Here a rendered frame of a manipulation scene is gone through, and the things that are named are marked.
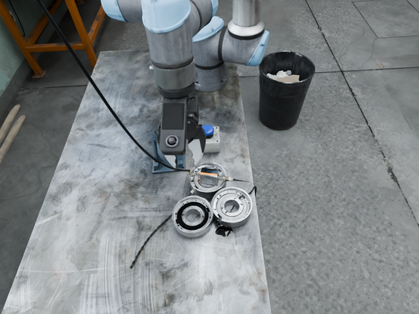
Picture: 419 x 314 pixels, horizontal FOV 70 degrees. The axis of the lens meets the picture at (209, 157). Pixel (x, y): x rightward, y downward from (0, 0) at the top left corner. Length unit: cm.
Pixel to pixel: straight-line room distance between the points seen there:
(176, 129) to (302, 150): 156
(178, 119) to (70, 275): 48
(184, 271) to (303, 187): 124
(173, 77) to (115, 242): 47
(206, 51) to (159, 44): 57
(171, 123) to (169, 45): 13
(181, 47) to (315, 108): 191
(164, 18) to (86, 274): 60
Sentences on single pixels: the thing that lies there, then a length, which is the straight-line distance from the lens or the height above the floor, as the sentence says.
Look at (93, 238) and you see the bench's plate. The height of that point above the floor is 80.
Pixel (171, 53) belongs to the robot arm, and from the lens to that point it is 52.
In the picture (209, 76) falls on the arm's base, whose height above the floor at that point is 86.
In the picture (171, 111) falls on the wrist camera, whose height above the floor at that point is 115.
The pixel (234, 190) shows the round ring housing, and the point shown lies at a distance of 82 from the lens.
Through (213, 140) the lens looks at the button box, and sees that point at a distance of 91.
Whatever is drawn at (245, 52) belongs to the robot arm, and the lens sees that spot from 102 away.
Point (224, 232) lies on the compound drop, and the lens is 79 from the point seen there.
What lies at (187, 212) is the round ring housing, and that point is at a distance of 80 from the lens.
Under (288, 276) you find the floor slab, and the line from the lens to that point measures 162.
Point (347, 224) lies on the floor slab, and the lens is 181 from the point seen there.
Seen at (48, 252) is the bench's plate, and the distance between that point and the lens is 89.
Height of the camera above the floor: 152
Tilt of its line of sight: 51 degrees down
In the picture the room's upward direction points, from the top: 5 degrees counter-clockwise
